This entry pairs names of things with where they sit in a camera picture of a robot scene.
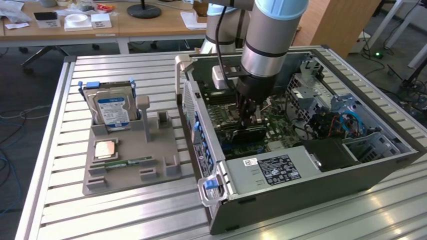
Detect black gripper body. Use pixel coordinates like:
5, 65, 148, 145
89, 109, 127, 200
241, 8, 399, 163
235, 74, 276, 103

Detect graphics card with black fan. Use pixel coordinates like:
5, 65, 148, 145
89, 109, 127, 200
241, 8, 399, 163
221, 123, 268, 148

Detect CPU socket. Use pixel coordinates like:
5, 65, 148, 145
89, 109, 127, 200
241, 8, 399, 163
223, 102, 239, 120

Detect green RAM stick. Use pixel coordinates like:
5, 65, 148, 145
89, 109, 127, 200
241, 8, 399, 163
89, 156, 153, 168
217, 123, 240, 133

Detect green motherboard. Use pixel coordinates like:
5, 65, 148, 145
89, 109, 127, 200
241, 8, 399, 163
196, 84, 307, 161

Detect silver drive cage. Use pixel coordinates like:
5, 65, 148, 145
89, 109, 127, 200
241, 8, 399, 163
287, 53, 336, 120

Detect grey power supply unit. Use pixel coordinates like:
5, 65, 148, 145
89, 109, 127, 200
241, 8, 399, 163
219, 146, 327, 196

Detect blue case release latch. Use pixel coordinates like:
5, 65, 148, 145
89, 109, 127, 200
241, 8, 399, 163
201, 179, 219, 199

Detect white paper stack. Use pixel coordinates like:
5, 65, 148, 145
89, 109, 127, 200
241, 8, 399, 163
179, 11, 208, 31

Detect small cardboard box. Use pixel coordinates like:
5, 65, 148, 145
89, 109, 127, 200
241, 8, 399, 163
192, 2, 208, 18

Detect grey plastic parts rack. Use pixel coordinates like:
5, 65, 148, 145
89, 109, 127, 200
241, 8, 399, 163
81, 95, 184, 197

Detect open grey PC case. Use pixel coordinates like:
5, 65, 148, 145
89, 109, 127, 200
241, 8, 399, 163
175, 48, 420, 236

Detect white box with red button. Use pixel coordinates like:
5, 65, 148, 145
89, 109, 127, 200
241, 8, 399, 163
355, 31, 372, 55

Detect wooden cabinet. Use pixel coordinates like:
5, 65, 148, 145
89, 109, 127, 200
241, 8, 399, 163
292, 0, 383, 57

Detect silver disk bay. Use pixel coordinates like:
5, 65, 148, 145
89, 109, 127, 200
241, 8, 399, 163
341, 131, 402, 164

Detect hard disk in blue carrier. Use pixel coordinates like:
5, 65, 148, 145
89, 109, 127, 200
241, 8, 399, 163
76, 77, 139, 130

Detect copper-toned CPU chip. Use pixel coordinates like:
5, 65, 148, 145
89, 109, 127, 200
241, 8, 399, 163
93, 141, 117, 160

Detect black round lamp base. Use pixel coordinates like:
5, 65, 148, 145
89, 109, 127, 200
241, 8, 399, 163
125, 0, 163, 19

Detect black tripod stand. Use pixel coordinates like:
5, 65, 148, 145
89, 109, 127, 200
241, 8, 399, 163
396, 47, 427, 101

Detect white labelled box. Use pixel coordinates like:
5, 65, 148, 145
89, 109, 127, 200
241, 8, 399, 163
89, 13, 113, 30

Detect white square base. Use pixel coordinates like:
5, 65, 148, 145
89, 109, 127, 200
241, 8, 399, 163
63, 19, 95, 33

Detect black chair base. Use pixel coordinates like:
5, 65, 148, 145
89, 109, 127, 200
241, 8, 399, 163
19, 43, 101, 73

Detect white box with black top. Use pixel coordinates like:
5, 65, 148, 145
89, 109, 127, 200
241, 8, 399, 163
32, 11, 61, 29

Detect wooden desk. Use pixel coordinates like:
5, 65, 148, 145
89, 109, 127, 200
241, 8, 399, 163
0, 0, 303, 48

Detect white card with red print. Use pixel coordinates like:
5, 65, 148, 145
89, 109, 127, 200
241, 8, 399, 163
4, 22, 31, 30

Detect crumpled clear plastic bag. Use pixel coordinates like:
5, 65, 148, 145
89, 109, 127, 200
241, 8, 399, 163
0, 0, 33, 23

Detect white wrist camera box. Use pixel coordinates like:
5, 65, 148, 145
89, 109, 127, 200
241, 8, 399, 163
211, 65, 236, 91

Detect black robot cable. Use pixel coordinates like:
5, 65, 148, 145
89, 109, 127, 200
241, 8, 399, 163
215, 4, 235, 88

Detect red wire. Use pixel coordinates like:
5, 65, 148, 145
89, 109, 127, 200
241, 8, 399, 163
324, 113, 336, 138

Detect blue wire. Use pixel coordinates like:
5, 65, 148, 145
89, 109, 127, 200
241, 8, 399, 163
339, 109, 365, 138

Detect white table frame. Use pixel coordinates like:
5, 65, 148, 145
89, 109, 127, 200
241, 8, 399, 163
365, 0, 427, 68

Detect grey floor cable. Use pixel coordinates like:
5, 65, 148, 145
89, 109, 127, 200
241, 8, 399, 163
0, 104, 51, 121

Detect blue floor cable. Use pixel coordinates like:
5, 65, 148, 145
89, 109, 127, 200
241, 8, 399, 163
0, 119, 27, 213

